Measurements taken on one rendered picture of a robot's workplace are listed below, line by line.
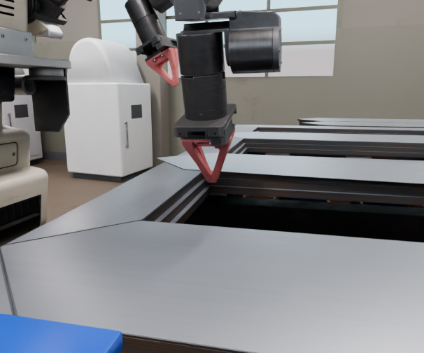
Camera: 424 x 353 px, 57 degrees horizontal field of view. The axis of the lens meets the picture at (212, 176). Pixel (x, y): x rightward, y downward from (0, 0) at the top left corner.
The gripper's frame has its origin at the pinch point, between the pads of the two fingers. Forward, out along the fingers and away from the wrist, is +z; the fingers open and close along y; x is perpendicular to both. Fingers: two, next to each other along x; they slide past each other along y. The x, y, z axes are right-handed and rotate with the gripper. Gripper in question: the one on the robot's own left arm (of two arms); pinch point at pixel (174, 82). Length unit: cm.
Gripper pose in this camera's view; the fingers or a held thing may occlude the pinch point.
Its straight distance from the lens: 90.6
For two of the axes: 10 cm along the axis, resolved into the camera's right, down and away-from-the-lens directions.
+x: -8.4, 3.8, 3.9
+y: 3.3, -2.0, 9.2
